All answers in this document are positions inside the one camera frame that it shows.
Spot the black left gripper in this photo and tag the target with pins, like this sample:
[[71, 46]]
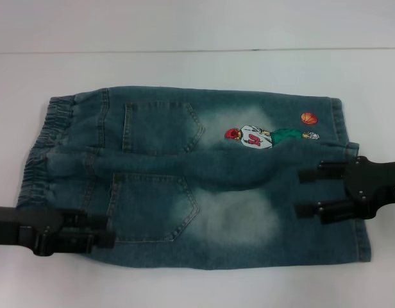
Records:
[[18, 224]]

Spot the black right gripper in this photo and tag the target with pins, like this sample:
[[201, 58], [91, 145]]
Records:
[[377, 186]]

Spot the blue denim shorts with embroidery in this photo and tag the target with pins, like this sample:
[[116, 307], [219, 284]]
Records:
[[216, 192]]

